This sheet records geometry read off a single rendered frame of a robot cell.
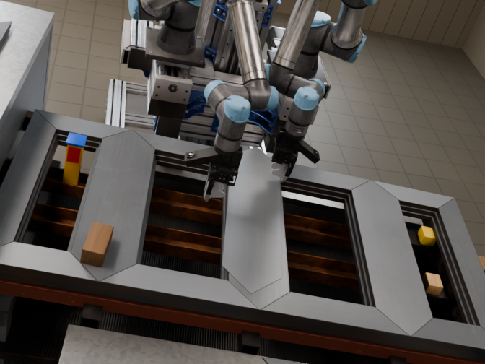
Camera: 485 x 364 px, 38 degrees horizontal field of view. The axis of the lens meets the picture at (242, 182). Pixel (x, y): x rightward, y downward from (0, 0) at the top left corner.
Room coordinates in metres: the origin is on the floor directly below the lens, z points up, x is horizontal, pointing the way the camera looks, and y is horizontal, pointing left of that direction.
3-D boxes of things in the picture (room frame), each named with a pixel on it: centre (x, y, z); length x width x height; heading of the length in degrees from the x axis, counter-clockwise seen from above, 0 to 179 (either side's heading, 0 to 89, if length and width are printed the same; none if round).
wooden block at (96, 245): (1.41, 0.33, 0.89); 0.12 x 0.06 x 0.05; 6
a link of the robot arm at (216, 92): (1.81, 0.12, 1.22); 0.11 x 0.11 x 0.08; 35
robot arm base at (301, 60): (2.56, -0.07, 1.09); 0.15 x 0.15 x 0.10
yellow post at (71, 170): (1.85, 0.56, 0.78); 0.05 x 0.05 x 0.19; 11
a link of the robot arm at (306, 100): (2.01, -0.11, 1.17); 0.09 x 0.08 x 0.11; 170
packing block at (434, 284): (1.82, -0.70, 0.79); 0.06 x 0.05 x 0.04; 11
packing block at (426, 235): (2.07, -0.69, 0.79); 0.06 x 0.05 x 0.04; 11
